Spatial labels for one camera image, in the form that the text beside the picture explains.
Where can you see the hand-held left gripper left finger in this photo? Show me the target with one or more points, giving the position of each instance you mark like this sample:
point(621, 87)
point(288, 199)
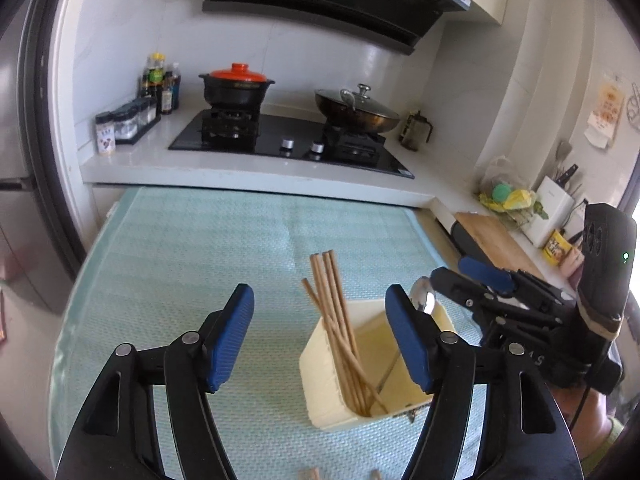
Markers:
point(227, 340)

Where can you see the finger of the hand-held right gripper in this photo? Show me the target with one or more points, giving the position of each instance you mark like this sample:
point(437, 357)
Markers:
point(460, 290)
point(487, 275)

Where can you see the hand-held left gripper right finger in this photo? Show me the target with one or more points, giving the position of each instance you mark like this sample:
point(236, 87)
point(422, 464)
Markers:
point(410, 340)

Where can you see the metal spoon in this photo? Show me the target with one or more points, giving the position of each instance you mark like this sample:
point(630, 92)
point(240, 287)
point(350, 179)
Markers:
point(423, 297)

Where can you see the cream plastic utensil holder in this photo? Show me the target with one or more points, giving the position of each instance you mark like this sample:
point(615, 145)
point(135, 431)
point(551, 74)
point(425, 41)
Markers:
point(325, 390)

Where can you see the person's right forearm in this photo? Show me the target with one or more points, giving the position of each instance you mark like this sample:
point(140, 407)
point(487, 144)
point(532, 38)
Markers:
point(595, 425)

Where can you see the wooden cutting board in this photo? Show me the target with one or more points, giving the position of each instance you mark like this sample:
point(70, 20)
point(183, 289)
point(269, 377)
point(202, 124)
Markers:
point(495, 240)

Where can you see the black tray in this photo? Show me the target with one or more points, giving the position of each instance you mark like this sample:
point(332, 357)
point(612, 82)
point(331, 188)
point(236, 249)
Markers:
point(467, 242)

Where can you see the yellow packet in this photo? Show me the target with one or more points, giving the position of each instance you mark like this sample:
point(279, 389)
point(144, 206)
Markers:
point(556, 247)

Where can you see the bag of colourful scrubbers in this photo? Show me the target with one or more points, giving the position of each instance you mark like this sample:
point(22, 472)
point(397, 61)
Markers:
point(510, 200)

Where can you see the white knife block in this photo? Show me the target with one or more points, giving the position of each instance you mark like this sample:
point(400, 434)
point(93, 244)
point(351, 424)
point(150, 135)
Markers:
point(550, 215)

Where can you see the teal textured table cloth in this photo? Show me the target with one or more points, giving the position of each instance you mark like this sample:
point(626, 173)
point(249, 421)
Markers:
point(175, 260)

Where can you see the grey spatula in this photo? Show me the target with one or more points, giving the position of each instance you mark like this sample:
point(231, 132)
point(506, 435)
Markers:
point(565, 152)

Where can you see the wok with glass lid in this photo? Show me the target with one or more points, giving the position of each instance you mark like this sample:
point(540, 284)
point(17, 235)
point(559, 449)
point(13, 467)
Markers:
point(357, 110)

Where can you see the black gas stove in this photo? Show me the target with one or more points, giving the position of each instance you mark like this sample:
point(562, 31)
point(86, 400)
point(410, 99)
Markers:
point(280, 135)

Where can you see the white label spice jar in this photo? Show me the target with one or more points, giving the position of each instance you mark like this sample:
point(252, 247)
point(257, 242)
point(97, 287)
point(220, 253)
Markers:
point(105, 135)

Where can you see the rack of spice jars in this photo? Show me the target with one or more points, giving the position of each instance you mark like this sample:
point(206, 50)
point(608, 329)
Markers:
point(135, 120)

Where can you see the dark sauce bottle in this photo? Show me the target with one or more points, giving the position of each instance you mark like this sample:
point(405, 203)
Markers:
point(167, 95)

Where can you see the black pot with orange lid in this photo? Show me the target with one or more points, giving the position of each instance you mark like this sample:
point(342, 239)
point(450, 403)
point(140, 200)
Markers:
point(235, 87)

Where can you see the grey refrigerator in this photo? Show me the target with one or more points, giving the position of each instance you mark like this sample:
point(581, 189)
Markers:
point(25, 160)

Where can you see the yellow cap sauce bottle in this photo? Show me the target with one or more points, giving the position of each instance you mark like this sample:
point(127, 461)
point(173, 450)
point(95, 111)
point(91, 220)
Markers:
point(156, 77)

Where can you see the hanging wall calendar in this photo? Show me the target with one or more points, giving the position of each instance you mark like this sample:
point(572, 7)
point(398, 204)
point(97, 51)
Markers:
point(605, 110)

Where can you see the black door frame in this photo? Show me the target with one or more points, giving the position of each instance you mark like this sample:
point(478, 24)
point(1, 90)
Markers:
point(50, 110)

